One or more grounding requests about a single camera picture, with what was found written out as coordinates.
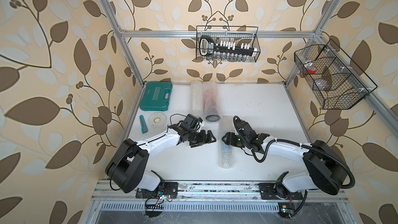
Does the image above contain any bubble wrapped red vase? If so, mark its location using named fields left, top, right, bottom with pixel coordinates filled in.
left=203, top=82, right=221, bottom=123

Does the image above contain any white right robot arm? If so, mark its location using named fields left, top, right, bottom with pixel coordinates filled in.
left=222, top=116, right=356, bottom=199

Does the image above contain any black wire basket right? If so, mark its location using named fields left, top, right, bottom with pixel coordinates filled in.
left=294, top=39, right=377, bottom=110

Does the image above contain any clear bubble wrap roll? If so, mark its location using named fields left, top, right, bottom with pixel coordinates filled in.
left=190, top=81, right=204, bottom=118

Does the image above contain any black socket tool set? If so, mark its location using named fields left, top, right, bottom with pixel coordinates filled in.
left=197, top=35, right=261, bottom=57

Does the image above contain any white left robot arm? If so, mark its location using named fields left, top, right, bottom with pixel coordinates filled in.
left=105, top=114, right=216, bottom=195

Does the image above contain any aluminium frame rail base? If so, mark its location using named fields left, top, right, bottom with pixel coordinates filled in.
left=82, top=180, right=359, bottom=224

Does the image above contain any bubble wrap sheet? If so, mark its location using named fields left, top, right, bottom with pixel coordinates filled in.
left=217, top=116, right=235, bottom=169

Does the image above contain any black corrugated cable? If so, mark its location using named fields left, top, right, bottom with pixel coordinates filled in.
left=232, top=116, right=356, bottom=190

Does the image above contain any black wire basket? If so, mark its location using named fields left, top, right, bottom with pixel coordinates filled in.
left=196, top=25, right=261, bottom=63
left=294, top=39, right=377, bottom=110

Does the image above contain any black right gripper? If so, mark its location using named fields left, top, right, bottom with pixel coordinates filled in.
left=221, top=131, right=249, bottom=148

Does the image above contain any red item in basket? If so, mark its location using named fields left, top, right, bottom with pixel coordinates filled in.
left=303, top=61, right=318, bottom=75

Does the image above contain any green plastic tool case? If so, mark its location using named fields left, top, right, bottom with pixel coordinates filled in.
left=140, top=82, right=173, bottom=112

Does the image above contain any clear tape roll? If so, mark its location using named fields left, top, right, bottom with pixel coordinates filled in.
left=148, top=112, right=167, bottom=129

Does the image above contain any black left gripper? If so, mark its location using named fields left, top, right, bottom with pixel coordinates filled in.
left=187, top=130, right=217, bottom=146

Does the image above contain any black wire basket back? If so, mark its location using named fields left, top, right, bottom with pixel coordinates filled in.
left=196, top=25, right=261, bottom=63

